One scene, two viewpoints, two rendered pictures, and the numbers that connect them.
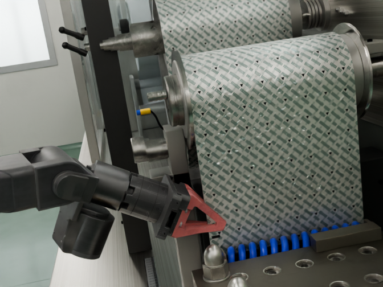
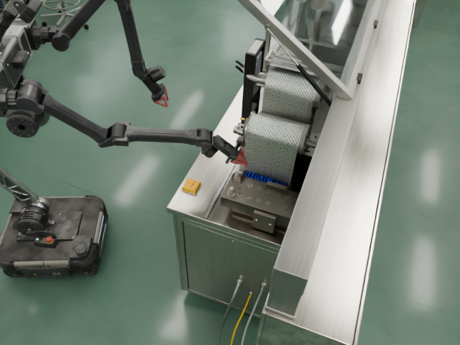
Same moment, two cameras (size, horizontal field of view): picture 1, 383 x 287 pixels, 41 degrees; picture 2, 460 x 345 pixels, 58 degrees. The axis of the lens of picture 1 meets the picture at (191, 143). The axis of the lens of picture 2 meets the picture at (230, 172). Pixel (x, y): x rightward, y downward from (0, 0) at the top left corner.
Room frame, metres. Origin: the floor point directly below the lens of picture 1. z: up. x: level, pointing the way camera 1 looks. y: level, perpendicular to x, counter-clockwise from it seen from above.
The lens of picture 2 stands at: (-0.58, -0.55, 2.48)
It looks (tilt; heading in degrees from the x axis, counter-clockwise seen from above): 47 degrees down; 26
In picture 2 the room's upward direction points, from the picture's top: 3 degrees clockwise
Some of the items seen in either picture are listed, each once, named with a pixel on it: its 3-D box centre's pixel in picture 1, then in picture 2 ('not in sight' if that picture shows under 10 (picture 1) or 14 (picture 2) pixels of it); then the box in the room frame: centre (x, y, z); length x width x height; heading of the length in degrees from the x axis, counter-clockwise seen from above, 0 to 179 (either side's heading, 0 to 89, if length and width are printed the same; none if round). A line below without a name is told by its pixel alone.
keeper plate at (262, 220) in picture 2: not in sight; (263, 222); (0.50, -0.21, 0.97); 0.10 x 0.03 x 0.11; 97
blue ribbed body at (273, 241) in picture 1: (297, 245); (265, 180); (0.68, -0.13, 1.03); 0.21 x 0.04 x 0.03; 97
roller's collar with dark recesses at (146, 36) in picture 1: (147, 39); (264, 80); (0.99, 0.05, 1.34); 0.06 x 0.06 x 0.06; 7
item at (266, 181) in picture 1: (283, 184); (267, 163); (0.70, -0.12, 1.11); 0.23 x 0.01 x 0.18; 97
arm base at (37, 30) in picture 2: not in sight; (42, 34); (0.64, 1.07, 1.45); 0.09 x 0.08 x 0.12; 30
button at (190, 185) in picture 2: not in sight; (191, 185); (0.56, 0.21, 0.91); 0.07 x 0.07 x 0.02; 7
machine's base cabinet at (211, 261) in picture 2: not in sight; (291, 135); (1.69, 0.06, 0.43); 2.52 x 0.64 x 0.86; 7
